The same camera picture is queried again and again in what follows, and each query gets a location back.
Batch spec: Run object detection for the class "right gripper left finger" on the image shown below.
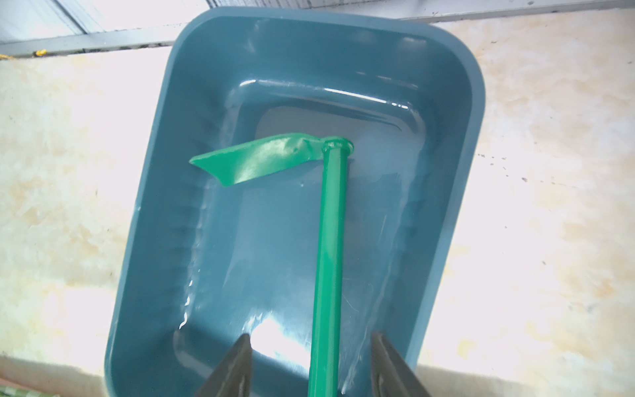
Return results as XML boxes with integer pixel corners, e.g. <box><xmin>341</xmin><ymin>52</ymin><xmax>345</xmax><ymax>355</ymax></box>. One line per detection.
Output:
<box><xmin>195</xmin><ymin>333</ymin><xmax>253</xmax><ymax>397</ymax></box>

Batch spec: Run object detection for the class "green hoe red grip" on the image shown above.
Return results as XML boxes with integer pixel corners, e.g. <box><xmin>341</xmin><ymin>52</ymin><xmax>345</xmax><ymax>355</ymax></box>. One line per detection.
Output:
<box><xmin>190</xmin><ymin>133</ymin><xmax>354</xmax><ymax>396</ymax></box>

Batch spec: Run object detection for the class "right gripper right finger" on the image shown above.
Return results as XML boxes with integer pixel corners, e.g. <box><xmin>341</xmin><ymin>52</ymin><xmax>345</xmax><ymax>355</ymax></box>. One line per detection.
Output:
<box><xmin>371</xmin><ymin>332</ymin><xmax>431</xmax><ymax>397</ymax></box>

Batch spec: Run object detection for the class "teal plastic storage box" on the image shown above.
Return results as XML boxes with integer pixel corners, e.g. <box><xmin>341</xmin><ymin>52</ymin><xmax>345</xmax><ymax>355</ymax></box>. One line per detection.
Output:
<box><xmin>105</xmin><ymin>8</ymin><xmax>486</xmax><ymax>396</ymax></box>

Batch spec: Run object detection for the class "green white checkered cloth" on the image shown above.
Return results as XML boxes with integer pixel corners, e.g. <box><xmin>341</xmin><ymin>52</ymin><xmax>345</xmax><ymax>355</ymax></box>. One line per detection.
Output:
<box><xmin>0</xmin><ymin>384</ymin><xmax>60</xmax><ymax>397</ymax></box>

